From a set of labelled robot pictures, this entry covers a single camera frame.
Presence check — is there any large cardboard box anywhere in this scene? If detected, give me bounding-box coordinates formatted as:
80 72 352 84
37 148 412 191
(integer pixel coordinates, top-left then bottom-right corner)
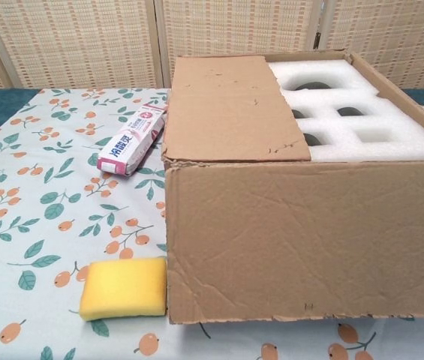
161 50 424 326

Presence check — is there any pink-white toothpaste box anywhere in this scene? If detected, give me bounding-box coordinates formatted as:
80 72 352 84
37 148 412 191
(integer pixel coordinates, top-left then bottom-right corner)
97 103 167 179

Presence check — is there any white foam insert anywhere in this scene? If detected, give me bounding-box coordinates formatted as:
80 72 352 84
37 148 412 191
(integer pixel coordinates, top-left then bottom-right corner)
267 58 424 163

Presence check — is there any yellow sponge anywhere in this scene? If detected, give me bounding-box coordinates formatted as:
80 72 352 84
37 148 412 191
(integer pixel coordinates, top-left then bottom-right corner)
79 256 168 323

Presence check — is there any floral print tablecloth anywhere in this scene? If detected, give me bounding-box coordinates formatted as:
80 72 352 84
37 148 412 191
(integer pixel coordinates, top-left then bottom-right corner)
0 86 424 360

